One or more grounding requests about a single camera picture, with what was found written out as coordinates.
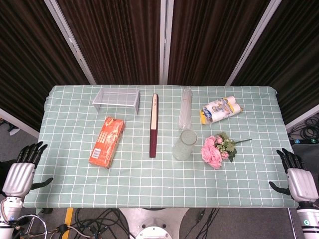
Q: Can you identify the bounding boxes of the black power strip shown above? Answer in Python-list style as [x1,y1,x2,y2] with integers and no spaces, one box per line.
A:
[291,138,319,145]

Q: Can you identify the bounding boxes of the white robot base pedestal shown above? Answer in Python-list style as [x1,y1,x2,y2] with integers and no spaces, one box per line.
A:
[119,207,188,239]

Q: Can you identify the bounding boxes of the dark red folding fan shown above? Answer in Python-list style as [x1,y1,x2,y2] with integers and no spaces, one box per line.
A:
[149,93,159,158]

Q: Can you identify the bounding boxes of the clear glass vase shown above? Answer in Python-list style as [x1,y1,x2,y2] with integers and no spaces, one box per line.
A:
[172,129,198,161]

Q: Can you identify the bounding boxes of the clear acrylic riser shelf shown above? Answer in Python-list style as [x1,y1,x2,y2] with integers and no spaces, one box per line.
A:
[92,88,140,115]

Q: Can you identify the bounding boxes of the pink artificial flower bouquet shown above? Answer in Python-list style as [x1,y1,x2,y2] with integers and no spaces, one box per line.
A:
[201,132,253,170]

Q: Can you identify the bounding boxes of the silver aluminium frame post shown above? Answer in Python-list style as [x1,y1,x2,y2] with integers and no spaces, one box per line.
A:
[225,0,284,86]
[159,0,174,85]
[43,0,97,85]

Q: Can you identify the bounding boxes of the chrome round stool frame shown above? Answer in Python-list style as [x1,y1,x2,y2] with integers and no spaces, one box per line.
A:
[9,214,48,239]

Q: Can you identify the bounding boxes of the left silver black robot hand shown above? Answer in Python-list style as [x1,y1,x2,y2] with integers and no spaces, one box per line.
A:
[1,141,54,197]

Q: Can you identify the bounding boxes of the orange cardboard box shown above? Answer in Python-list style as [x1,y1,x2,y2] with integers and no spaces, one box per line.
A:
[88,117,125,169]

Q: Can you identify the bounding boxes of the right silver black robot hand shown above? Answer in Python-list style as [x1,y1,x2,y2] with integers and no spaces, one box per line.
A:
[269,147,319,203]

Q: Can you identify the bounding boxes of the green checkered tablecloth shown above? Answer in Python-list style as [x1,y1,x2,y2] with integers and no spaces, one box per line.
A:
[22,84,299,209]

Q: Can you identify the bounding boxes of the dark brown curtain panel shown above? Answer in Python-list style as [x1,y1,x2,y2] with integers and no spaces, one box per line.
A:
[56,0,161,85]
[167,0,271,86]
[231,0,319,125]
[0,0,91,132]

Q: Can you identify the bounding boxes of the black floor cable bundle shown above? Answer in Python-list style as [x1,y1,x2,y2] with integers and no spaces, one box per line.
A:
[72,208,133,239]

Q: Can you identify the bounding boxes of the white roll pack with print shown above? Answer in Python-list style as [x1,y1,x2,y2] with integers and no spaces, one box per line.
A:
[199,95,244,126]

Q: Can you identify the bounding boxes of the yellow floor tape strip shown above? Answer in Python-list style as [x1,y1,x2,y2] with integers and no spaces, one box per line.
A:
[63,208,74,239]

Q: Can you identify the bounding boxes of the black cables beside power strip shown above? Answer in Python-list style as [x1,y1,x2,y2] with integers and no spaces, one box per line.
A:
[289,112,319,144]

